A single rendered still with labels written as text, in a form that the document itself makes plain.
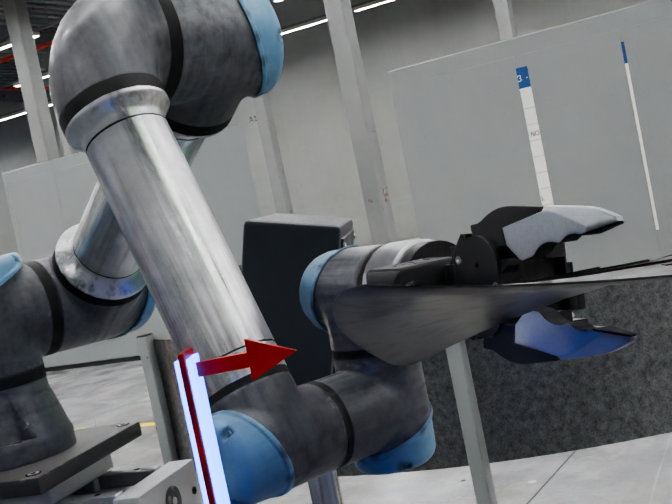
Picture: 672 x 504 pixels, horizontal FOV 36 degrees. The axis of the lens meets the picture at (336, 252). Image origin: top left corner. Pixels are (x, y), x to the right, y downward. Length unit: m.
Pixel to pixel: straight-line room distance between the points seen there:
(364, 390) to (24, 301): 0.50
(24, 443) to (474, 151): 6.09
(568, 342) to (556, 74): 6.27
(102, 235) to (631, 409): 1.67
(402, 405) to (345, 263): 0.13
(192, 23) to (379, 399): 0.38
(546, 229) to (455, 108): 6.49
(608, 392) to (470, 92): 4.74
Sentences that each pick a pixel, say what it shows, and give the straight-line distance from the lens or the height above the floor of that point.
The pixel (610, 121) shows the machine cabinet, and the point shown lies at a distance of 6.83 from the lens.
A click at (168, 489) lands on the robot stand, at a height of 0.98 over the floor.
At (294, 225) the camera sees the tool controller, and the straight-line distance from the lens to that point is 1.15.
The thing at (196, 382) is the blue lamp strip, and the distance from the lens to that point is 0.59.
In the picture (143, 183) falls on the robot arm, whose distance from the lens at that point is 0.86.
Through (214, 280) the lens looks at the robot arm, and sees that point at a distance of 0.83.
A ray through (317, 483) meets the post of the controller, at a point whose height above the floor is 0.96.
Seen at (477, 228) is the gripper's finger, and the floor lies 1.22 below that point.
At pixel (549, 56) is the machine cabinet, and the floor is 1.87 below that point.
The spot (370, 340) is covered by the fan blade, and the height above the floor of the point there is 1.17.
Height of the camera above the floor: 1.26
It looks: 3 degrees down
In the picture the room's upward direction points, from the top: 12 degrees counter-clockwise
